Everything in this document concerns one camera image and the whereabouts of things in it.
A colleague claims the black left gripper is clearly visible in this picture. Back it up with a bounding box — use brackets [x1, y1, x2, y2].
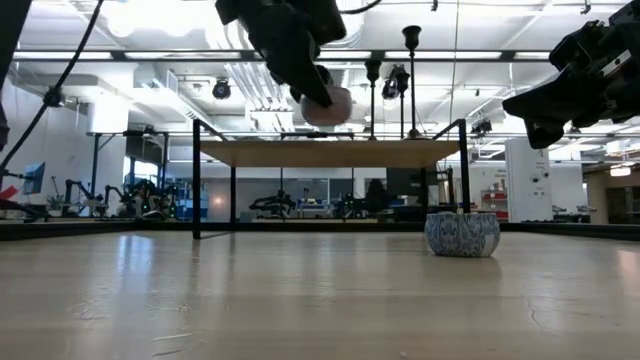
[214, 0, 347, 109]

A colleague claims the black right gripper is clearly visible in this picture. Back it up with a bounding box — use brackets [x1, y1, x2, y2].
[502, 19, 640, 150]

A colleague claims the tall black candlestick holder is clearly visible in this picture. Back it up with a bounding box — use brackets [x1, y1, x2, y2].
[401, 24, 424, 141]

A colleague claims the wooden shelf with black legs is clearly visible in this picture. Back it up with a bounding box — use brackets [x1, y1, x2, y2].
[192, 118, 472, 240]

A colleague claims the white pillar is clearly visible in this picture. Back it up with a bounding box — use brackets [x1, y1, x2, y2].
[504, 137, 554, 224]

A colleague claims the red shelf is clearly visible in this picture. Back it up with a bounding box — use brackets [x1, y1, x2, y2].
[480, 188, 509, 221]

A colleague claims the black office chair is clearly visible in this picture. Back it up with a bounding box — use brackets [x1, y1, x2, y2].
[363, 178, 389, 215]

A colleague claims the black screen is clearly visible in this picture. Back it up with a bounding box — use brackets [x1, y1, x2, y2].
[386, 167, 426, 197]

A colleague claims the monitor with blue screen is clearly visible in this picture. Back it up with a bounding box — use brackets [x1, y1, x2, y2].
[22, 161, 47, 196]

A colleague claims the black metal rig frame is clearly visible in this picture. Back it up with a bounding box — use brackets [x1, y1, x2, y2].
[0, 48, 640, 242]

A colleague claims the background black rig frame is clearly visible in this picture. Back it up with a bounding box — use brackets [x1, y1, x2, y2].
[87, 130, 171, 219]

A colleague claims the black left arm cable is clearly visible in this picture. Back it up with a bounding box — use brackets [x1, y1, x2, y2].
[0, 0, 106, 174]

